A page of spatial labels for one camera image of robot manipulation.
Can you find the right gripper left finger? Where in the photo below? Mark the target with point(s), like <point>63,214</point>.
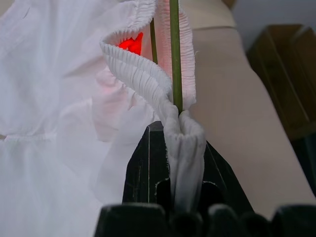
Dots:
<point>143,168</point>

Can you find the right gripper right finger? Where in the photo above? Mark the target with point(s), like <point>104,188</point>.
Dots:
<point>222,182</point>

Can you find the white shorts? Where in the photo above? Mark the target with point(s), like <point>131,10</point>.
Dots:
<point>49,74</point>

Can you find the brown wooden furniture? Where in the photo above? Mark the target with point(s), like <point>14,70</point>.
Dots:
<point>279,74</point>

